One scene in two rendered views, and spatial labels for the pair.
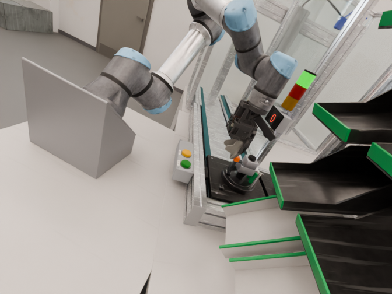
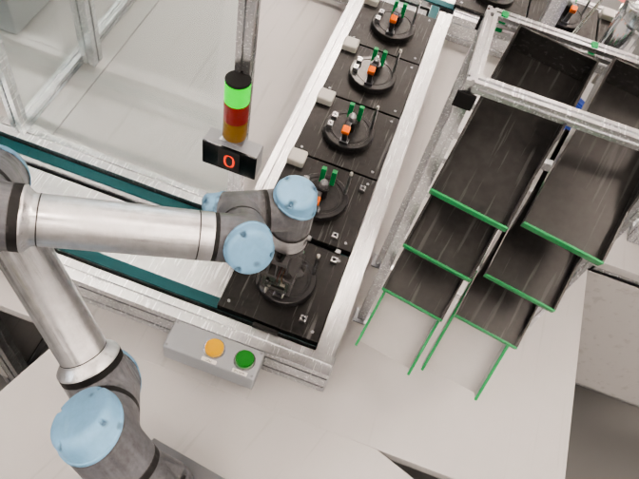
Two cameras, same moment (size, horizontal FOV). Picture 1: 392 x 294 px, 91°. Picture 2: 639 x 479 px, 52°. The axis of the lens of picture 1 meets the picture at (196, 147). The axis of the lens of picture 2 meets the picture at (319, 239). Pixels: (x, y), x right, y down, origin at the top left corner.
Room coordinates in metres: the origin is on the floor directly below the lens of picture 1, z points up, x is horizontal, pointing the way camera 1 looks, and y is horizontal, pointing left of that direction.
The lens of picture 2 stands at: (0.34, 0.49, 2.29)
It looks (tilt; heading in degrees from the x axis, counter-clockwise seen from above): 56 degrees down; 289
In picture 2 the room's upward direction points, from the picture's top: 16 degrees clockwise
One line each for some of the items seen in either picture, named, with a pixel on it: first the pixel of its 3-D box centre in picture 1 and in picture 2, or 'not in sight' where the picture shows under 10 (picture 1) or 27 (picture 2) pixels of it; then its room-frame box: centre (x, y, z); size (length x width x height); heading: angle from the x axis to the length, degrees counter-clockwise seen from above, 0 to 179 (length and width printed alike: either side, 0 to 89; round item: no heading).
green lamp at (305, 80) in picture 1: (305, 79); (237, 90); (0.85, -0.27, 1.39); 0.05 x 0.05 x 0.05
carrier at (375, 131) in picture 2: not in sight; (350, 123); (0.76, -0.69, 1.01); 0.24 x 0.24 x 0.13; 14
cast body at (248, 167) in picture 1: (250, 164); not in sight; (0.64, -0.21, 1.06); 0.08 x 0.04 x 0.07; 104
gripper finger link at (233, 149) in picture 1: (233, 149); not in sight; (0.60, -0.12, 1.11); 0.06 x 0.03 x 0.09; 104
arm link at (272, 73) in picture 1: (275, 74); (291, 208); (0.62, -0.12, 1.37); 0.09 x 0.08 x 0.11; 43
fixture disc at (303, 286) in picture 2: (237, 178); (285, 277); (0.64, -0.20, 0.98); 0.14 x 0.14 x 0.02
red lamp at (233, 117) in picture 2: (297, 91); (236, 108); (0.85, -0.27, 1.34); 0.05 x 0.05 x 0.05
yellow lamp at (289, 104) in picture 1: (289, 102); (235, 125); (0.85, -0.27, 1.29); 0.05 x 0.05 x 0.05
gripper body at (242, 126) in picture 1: (245, 121); (282, 258); (0.61, -0.11, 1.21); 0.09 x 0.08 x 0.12; 104
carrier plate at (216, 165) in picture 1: (235, 182); (285, 281); (0.64, -0.20, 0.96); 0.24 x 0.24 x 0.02; 14
